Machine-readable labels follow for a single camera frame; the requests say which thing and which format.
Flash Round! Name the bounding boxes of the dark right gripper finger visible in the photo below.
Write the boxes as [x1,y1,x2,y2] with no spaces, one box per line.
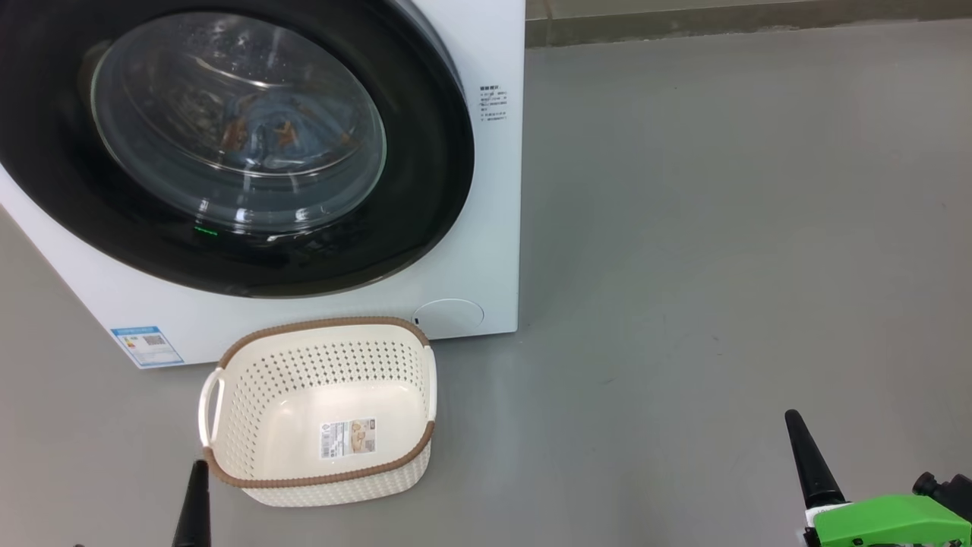
[784,409,845,508]

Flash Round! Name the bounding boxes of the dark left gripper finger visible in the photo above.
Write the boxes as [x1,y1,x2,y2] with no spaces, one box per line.
[171,460,212,547]

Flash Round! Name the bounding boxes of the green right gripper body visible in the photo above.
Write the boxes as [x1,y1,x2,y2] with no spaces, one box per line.
[805,494,972,547]

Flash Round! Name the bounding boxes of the blue bear-print pajama trousers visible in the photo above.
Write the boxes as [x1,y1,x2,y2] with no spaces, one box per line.
[216,99,305,172]

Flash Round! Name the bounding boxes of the black glass washing machine door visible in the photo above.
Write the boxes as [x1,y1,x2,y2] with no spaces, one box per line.
[0,0,476,299]

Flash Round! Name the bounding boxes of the paper basket label sticker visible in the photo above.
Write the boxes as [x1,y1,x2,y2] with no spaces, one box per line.
[319,418,377,460]

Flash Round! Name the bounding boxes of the cream perforated laundry basket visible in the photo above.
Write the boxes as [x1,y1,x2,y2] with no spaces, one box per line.
[199,317,438,507]

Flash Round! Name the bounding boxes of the white front-load washing machine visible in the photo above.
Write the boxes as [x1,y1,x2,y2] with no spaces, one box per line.
[0,0,526,371]

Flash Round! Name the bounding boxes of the blue energy label sticker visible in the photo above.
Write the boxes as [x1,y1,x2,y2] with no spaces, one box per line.
[110,327,185,369]

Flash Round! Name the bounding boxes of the round white filter cover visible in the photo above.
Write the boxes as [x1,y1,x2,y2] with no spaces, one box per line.
[412,299,485,339]

